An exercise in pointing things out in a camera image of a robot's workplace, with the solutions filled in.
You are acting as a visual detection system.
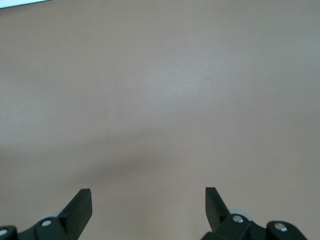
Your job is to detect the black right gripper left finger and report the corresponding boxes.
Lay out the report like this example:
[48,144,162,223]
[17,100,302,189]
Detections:
[0,188,93,240]

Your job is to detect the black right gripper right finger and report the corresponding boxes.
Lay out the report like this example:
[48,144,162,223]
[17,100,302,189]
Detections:
[201,187,306,240]

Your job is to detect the brown table cover sheet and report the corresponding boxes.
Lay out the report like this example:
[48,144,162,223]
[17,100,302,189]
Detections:
[0,0,320,240]

